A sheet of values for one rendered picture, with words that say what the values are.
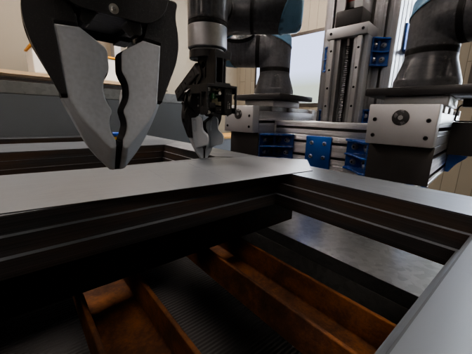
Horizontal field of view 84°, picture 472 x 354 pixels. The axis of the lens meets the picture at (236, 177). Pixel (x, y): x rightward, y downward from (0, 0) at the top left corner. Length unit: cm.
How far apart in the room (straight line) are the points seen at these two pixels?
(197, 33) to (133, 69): 34
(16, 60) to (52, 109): 266
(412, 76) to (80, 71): 75
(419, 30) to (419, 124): 27
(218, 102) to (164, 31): 32
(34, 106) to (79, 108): 100
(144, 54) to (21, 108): 100
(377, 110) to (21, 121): 112
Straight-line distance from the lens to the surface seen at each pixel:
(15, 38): 388
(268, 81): 103
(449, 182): 395
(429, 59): 84
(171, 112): 133
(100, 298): 49
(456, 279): 21
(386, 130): 70
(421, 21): 87
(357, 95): 99
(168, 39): 22
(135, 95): 20
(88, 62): 20
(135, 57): 21
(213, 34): 53
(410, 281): 59
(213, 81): 51
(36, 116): 119
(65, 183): 39
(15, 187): 40
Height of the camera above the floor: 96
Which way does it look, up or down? 13 degrees down
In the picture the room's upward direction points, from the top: 2 degrees clockwise
